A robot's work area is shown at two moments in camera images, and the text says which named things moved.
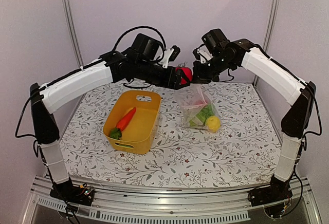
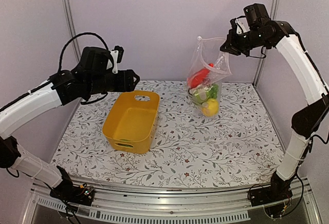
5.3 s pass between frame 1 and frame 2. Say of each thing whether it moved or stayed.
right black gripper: moved
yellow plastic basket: stayed
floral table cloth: stayed
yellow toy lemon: moved
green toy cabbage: moved
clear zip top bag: moved
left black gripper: moved
